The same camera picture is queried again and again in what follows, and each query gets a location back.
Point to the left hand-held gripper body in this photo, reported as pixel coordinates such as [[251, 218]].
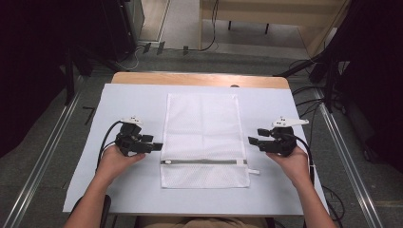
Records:
[[130, 142]]

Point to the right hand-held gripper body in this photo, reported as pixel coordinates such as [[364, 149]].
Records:
[[282, 142]]

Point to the white mesh laundry bag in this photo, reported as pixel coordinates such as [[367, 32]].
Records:
[[202, 126]]

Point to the person's left hand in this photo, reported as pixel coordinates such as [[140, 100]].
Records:
[[114, 163]]

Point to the person's right hand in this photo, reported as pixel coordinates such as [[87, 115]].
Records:
[[296, 166]]

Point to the white table cover sheet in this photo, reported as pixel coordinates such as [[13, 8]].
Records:
[[133, 101]]

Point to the wooden table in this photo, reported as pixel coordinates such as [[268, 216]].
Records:
[[196, 79]]

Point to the black metal stand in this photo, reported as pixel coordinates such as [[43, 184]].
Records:
[[69, 79], [329, 82]]

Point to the dark cabinet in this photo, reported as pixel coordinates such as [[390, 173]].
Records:
[[122, 25]]

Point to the light wooden bench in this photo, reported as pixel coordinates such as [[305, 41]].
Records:
[[285, 12]]

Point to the black angled floor bracket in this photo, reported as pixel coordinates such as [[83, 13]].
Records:
[[90, 112]]

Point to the metal floor rail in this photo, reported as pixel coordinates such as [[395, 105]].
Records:
[[47, 152], [348, 164]]

